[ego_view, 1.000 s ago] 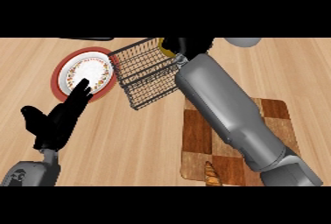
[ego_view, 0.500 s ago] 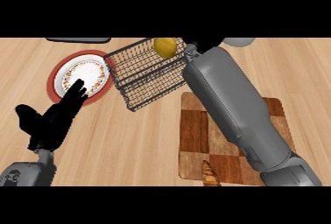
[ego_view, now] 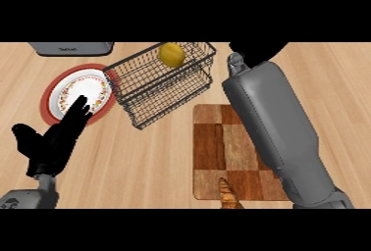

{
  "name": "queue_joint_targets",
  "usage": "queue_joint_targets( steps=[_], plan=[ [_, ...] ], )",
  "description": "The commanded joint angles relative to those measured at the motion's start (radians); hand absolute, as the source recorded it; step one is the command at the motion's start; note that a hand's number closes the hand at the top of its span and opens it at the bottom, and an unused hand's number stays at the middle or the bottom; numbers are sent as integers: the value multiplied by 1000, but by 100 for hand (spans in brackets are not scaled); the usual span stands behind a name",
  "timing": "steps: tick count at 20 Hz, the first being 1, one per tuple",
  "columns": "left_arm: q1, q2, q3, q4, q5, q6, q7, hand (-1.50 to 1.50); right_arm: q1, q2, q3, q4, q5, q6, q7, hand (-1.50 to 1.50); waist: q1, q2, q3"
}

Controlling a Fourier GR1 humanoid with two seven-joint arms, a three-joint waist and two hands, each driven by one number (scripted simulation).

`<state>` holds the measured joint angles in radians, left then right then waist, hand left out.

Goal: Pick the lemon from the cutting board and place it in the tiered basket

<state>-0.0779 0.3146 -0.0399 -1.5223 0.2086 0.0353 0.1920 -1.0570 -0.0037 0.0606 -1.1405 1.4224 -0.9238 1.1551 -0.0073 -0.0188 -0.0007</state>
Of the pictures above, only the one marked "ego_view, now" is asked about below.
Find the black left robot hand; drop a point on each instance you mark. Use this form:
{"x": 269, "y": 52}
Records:
{"x": 54, "y": 140}

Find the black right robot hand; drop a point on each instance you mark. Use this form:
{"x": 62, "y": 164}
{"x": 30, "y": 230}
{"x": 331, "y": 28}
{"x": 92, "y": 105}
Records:
{"x": 256, "y": 50}

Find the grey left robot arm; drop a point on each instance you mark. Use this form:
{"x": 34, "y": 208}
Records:
{"x": 34, "y": 195}

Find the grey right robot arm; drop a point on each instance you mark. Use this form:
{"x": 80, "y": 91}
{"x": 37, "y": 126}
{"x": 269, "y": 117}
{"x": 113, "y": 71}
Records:
{"x": 280, "y": 134}

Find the yellow lemon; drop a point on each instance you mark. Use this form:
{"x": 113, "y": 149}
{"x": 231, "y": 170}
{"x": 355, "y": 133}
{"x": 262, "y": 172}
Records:
{"x": 172, "y": 55}

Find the checkered wooden cutting board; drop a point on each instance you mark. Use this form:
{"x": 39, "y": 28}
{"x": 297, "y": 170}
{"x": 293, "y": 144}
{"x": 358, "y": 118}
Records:
{"x": 219, "y": 153}

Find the round red placemat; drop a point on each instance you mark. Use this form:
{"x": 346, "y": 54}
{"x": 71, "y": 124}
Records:
{"x": 48, "y": 98}

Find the white plate with patterned rim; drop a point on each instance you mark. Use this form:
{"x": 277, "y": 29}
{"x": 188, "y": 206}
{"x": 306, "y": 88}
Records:
{"x": 80, "y": 94}

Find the grey appliance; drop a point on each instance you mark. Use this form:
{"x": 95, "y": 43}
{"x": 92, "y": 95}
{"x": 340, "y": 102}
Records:
{"x": 73, "y": 48}

